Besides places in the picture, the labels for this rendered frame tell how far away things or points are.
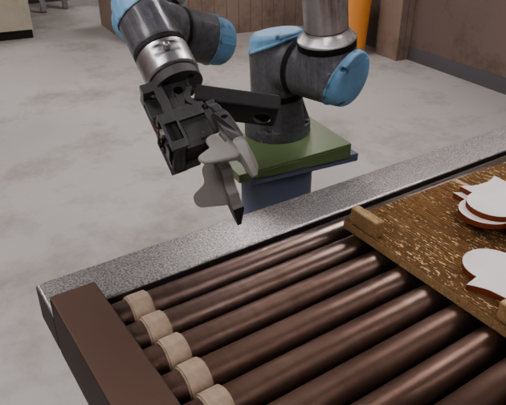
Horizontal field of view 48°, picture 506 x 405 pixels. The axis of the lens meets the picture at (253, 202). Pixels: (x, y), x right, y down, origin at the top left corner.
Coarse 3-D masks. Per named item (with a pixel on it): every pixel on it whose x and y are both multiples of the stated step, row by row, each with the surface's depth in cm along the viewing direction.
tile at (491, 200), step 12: (492, 180) 92; (468, 192) 90; (480, 192) 89; (492, 192) 89; (504, 192) 89; (468, 204) 86; (480, 204) 85; (492, 204) 85; (504, 204) 85; (480, 216) 84; (492, 216) 83; (504, 216) 82
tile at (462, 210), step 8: (456, 192) 91; (464, 200) 89; (464, 208) 86; (464, 216) 85; (472, 216) 84; (472, 224) 84; (480, 224) 83; (488, 224) 83; (496, 224) 83; (504, 224) 83
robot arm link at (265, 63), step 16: (256, 32) 120; (272, 32) 118; (288, 32) 116; (256, 48) 117; (272, 48) 115; (288, 48) 114; (256, 64) 119; (272, 64) 116; (256, 80) 121; (272, 80) 118; (288, 96) 121
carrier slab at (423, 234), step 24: (504, 168) 106; (432, 192) 97; (384, 216) 90; (408, 216) 90; (432, 216) 90; (456, 216) 90; (384, 240) 84; (408, 240) 84; (432, 240) 84; (456, 240) 84; (480, 240) 84; (504, 240) 84; (408, 264) 80; (432, 264) 79; (456, 264) 79; (456, 288) 74; (480, 312) 71; (504, 336) 68
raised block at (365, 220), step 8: (352, 208) 87; (360, 208) 87; (352, 216) 88; (360, 216) 86; (368, 216) 85; (376, 216) 85; (360, 224) 87; (368, 224) 85; (376, 224) 84; (368, 232) 85; (376, 232) 84
